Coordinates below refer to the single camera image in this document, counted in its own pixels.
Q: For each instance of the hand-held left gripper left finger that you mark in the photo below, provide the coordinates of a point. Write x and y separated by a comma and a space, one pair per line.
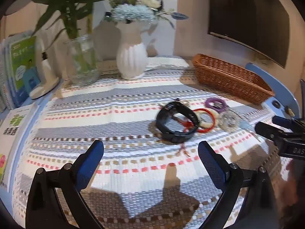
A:
89, 164

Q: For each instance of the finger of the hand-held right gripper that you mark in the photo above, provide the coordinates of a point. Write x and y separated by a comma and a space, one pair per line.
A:
266, 130
286, 121

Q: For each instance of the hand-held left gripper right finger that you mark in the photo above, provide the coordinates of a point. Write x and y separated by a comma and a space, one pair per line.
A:
212, 164

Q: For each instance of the cream shell hair clip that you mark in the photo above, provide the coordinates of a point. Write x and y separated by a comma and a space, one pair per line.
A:
206, 124

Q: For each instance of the red bangle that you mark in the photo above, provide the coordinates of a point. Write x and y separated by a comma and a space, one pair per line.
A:
213, 118

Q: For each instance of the brown wicker basket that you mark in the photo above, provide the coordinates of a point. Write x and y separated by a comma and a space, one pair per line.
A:
226, 76

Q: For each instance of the black smart watch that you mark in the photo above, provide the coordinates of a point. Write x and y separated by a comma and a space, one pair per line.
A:
164, 114

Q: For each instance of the person's right hand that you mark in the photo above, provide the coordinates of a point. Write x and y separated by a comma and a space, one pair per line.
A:
289, 179

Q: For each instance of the blue table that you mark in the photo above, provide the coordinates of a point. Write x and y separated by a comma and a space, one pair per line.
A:
269, 78

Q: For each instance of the striped woven tablecloth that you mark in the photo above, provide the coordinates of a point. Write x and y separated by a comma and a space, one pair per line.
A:
119, 114

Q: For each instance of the white leaflet with green logo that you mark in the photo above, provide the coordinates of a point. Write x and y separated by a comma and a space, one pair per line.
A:
14, 133

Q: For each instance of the clear glass jar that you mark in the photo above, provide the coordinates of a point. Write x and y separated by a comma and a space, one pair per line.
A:
81, 62

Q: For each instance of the green and blue booklet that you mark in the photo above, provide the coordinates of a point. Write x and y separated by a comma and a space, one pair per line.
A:
22, 71

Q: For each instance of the white ribbed vase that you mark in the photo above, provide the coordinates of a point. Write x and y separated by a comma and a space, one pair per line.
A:
131, 57

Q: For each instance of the blue and white flower bouquet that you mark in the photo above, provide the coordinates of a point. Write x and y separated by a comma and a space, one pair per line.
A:
133, 14

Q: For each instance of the green leafy plant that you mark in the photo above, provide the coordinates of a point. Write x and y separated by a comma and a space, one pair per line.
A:
71, 2

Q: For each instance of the black wall television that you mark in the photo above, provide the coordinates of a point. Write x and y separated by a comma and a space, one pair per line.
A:
238, 9

